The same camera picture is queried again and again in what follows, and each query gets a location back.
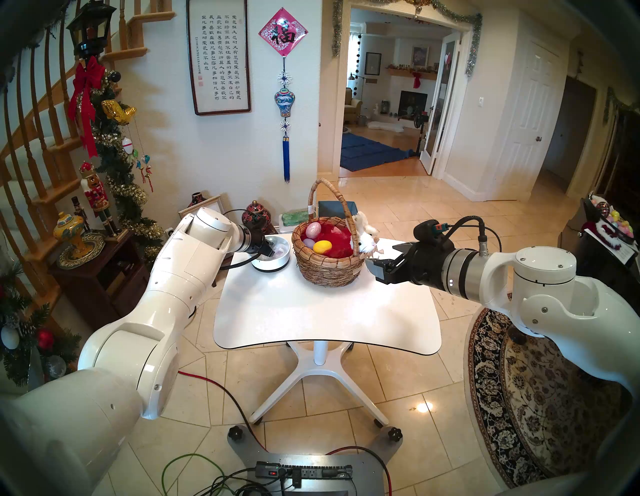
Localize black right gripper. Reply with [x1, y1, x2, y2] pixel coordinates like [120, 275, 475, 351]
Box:
[366, 240, 453, 288]

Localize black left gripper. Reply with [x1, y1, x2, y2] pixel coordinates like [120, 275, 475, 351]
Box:
[248, 231, 280, 260]

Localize wicker basket with handle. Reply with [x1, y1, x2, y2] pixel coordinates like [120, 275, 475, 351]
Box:
[290, 178, 368, 288]

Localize pastel egg decoration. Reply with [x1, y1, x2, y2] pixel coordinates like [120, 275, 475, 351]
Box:
[607, 210, 638, 241]

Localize white round bowl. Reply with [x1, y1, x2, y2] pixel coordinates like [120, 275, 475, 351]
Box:
[251, 235, 292, 273]

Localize white plush bunny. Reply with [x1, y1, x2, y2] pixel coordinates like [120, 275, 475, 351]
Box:
[356, 231, 383, 258]

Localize red black ceramic jar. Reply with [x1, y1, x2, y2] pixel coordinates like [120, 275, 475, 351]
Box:
[241, 200, 272, 234]

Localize cream plush bunny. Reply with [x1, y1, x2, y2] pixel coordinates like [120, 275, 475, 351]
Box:
[352, 211, 379, 236]

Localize red tulle cloth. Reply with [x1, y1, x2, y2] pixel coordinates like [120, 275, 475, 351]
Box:
[299, 220, 353, 259]

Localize blue fabric storage box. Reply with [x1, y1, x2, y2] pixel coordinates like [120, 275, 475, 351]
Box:
[318, 200, 358, 221]

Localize framed red artwork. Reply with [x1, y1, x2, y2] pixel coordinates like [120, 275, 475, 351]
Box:
[178, 195, 224, 219]

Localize blue floor rug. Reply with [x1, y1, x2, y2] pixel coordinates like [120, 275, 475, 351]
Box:
[340, 132, 416, 172]

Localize blue vase knot hanging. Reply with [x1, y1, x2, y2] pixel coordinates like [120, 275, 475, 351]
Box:
[274, 56, 297, 183]

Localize black floor fan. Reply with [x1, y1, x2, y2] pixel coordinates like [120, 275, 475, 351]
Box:
[412, 109, 432, 157]

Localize green christmas garland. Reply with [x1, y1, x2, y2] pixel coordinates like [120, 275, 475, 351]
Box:
[87, 70, 166, 258]

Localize black fireplace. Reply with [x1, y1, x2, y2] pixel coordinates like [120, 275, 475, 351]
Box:
[398, 91, 429, 118]

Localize beige armchair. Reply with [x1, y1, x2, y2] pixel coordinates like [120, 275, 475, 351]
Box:
[344, 87, 364, 119]

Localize white glass french door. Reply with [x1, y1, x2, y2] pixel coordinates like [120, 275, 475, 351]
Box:
[419, 31, 463, 176]

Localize brass decorative plate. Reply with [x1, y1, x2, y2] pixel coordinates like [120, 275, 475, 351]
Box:
[57, 232, 107, 271]

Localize red nutcracker figure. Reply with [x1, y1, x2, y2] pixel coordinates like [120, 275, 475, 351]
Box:
[79, 161, 121, 237]

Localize small black nutcracker figure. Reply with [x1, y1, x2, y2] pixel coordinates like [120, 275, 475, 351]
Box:
[70, 196, 92, 233]

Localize white panel door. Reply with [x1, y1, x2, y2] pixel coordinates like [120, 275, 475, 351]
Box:
[492, 40, 561, 202]

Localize framed chinese calligraphy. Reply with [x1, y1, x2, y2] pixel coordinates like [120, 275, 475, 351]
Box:
[186, 0, 252, 117]

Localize yellow ceramic vase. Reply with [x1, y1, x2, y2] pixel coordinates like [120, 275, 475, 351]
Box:
[53, 211, 86, 256]

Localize gold fish ornament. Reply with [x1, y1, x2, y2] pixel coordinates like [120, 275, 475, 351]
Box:
[101, 99, 137, 126]

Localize black piano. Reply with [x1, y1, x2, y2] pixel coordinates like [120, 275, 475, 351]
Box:
[557, 195, 640, 321]

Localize oriental patterned round rug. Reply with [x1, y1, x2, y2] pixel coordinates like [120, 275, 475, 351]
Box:
[467, 295, 636, 490]

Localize red fu diamond poster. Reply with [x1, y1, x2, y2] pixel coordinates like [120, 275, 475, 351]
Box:
[258, 7, 309, 57]

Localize red santa hat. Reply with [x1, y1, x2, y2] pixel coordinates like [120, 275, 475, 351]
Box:
[582, 220, 623, 251]

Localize wooden staircase railing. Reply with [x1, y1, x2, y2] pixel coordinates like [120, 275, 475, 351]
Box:
[0, 0, 176, 311]

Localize black power strip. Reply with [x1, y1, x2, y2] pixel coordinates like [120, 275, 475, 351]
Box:
[255, 461, 353, 481]

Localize red ribbon bow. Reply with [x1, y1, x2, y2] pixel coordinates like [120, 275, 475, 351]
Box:
[67, 56, 107, 158]

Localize white paper sheet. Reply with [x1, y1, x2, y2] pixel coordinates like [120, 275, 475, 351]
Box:
[584, 227, 638, 266]

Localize small christmas tree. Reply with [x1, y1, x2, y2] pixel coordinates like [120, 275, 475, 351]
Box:
[0, 260, 83, 388]

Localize silver green tinsel garland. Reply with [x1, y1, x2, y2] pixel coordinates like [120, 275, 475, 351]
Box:
[602, 86, 640, 126]

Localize black lantern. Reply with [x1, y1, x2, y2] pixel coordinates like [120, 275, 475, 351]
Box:
[66, 0, 117, 60]

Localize black left camera cable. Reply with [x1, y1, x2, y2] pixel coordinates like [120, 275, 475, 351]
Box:
[219, 209, 263, 271]

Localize black camera cable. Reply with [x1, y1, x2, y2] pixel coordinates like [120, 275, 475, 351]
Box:
[440, 215, 502, 256]
[219, 209, 263, 271]

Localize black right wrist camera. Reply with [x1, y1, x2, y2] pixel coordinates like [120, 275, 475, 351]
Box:
[412, 219, 456, 246]

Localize black right camera cable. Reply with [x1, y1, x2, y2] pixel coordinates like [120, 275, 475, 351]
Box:
[440, 215, 502, 256]

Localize white table pedestal base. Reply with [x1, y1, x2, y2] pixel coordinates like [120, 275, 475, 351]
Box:
[248, 341, 401, 428]

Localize red cable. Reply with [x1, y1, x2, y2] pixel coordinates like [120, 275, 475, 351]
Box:
[325, 446, 393, 496]
[178, 370, 268, 453]

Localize colourful hanging ornament string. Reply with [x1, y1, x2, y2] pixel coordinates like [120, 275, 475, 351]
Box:
[136, 154, 156, 193]

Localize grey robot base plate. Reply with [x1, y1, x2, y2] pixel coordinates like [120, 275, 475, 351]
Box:
[227, 425, 403, 496]

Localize green cable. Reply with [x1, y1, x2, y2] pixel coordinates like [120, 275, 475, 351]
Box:
[161, 452, 226, 496]

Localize black cable bundle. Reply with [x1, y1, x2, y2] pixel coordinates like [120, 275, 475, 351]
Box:
[207, 467, 296, 496]

